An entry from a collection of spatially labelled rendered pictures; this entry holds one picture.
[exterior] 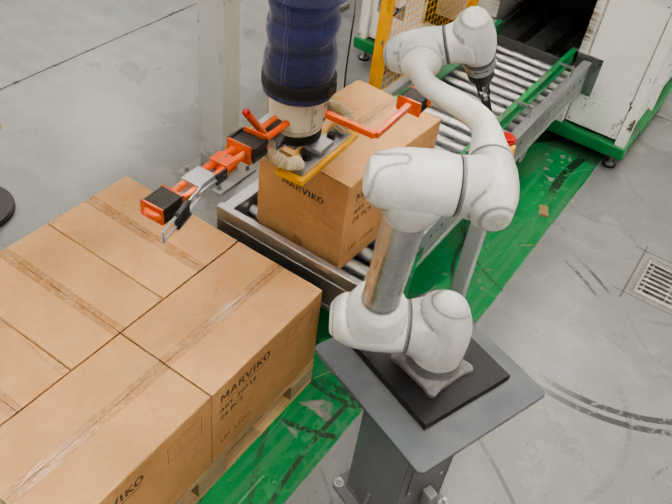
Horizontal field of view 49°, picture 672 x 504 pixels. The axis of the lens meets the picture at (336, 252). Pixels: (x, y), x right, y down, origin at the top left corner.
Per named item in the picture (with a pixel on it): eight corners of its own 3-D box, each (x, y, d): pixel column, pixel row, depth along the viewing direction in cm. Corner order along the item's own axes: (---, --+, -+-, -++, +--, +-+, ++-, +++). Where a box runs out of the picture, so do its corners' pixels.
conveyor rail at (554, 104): (572, 89, 423) (584, 59, 411) (581, 92, 422) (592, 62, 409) (352, 317, 275) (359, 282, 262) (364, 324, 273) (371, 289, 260)
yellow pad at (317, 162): (333, 127, 245) (334, 114, 242) (358, 138, 242) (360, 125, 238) (274, 174, 223) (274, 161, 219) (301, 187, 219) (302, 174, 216)
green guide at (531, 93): (567, 60, 416) (572, 45, 410) (584, 67, 413) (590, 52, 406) (432, 189, 314) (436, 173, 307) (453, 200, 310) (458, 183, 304)
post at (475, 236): (443, 319, 335) (500, 138, 267) (456, 327, 332) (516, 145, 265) (436, 328, 330) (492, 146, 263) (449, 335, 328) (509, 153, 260)
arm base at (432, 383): (483, 365, 217) (488, 353, 213) (431, 400, 206) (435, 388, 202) (440, 326, 227) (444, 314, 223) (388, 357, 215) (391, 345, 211)
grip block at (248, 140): (242, 140, 216) (242, 124, 212) (269, 153, 213) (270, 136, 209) (224, 153, 211) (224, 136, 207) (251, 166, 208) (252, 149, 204)
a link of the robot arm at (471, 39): (495, 33, 196) (446, 42, 199) (492, -6, 182) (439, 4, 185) (500, 66, 192) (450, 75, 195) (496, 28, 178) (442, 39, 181)
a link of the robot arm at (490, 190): (524, 143, 154) (461, 135, 154) (534, 205, 143) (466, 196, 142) (506, 187, 164) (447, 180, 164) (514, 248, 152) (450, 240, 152)
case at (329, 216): (347, 158, 324) (358, 78, 297) (422, 199, 309) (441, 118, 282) (256, 222, 287) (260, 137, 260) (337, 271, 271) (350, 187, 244)
